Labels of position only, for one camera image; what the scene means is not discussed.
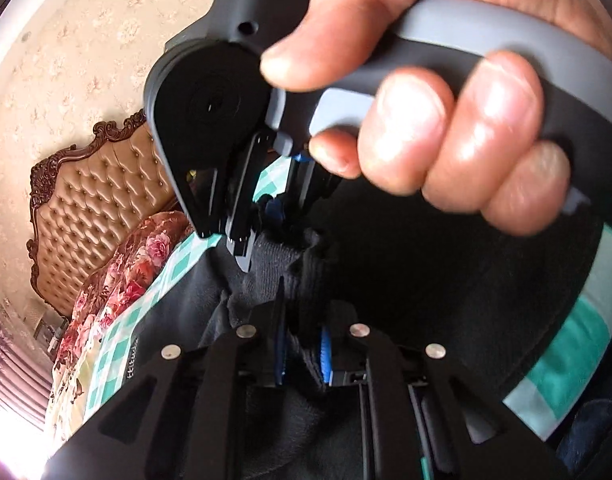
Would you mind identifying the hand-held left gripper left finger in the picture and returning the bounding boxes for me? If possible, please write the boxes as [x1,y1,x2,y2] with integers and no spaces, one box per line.
[61,275,289,480]

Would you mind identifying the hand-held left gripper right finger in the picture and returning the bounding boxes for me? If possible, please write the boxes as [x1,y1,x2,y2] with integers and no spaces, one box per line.
[318,302,572,480]

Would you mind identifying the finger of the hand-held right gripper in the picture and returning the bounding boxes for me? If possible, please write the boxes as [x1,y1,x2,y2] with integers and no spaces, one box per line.
[224,129,268,274]
[285,152,345,222]

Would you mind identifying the black pants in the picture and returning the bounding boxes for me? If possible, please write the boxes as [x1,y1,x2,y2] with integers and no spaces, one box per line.
[81,212,607,480]

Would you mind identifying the person's right hand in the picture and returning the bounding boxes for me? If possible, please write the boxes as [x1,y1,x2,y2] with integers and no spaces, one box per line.
[261,0,612,237]

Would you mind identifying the red floral pillow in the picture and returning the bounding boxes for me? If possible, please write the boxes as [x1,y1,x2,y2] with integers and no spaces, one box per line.
[51,209,195,376]

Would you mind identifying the tufted leather bed headboard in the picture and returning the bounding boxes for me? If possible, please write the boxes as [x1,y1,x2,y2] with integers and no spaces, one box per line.
[28,109,188,313]

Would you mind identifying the light floral bedsheet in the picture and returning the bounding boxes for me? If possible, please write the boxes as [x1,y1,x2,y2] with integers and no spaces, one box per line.
[46,345,104,431]

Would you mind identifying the dark bedside furniture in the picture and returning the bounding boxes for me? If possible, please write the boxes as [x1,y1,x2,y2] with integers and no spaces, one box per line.
[33,304,70,342]

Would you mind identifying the teal white checked cloth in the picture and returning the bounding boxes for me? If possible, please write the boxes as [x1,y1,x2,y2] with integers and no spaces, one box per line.
[83,165,612,443]

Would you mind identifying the pink striped curtain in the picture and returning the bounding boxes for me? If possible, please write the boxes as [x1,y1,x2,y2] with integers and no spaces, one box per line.
[0,310,56,428]

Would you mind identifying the person's blue jeans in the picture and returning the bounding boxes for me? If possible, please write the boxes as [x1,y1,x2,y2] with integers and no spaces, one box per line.
[556,400,612,477]

